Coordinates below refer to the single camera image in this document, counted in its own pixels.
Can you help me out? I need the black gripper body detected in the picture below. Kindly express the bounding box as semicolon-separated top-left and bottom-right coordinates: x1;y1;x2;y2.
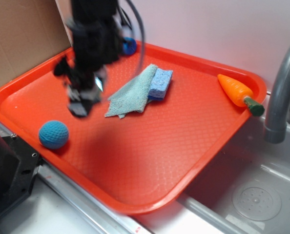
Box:
52;17;124;95

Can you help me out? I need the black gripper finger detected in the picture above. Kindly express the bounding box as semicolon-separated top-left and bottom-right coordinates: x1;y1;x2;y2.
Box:
67;89;93;117
93;76;106;103

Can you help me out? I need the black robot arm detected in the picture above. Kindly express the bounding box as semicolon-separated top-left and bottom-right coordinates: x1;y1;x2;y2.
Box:
54;0;123;118

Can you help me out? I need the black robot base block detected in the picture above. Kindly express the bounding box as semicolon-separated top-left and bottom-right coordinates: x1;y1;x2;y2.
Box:
0;135;40;218

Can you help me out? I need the blue dimpled ball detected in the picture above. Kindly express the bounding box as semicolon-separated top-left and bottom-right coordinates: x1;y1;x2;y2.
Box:
39;120;69;150

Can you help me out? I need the light blue folded cloth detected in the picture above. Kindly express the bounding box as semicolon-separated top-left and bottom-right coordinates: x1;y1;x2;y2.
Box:
105;64;158;118

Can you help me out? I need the blue toy bottle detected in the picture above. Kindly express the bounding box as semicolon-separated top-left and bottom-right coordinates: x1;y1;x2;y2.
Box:
122;37;137;56

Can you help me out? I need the blue sponge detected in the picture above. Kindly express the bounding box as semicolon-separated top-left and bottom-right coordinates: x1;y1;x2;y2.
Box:
147;68;173;101

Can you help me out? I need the brown cardboard panel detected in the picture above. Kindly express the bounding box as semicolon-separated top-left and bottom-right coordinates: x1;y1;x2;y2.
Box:
0;0;70;87

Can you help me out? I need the red plastic tray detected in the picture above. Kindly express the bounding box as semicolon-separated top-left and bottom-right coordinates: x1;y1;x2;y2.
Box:
0;44;267;215

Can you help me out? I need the orange toy carrot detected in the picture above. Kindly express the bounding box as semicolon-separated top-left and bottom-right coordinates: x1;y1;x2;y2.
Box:
217;74;265;117

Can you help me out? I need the grey toy sink basin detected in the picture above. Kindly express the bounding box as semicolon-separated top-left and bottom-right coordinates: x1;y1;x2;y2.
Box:
137;119;290;234

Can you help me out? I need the grey sink faucet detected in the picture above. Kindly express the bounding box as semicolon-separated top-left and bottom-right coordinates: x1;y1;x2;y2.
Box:
264;47;290;144

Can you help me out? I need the grey cable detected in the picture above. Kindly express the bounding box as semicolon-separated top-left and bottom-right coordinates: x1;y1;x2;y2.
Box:
125;0;146;74

